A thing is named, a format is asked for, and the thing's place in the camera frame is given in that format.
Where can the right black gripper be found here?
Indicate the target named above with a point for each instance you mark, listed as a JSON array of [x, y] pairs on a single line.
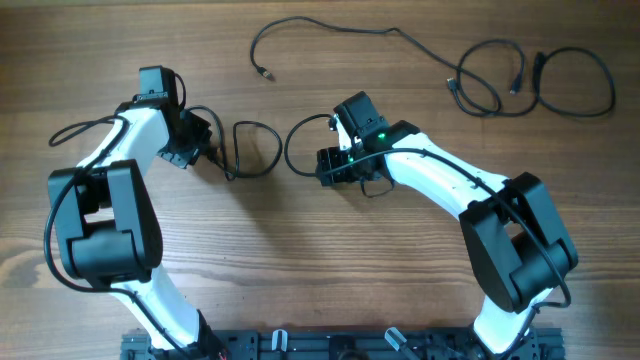
[[330, 164]]

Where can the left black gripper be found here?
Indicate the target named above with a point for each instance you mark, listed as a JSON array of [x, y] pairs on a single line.
[[201, 128]]

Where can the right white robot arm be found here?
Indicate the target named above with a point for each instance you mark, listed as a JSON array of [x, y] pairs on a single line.
[[518, 245]]

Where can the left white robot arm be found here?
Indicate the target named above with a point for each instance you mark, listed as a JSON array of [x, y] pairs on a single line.
[[102, 235]]

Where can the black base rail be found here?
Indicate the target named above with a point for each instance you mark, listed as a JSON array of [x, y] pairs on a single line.
[[433, 343]]

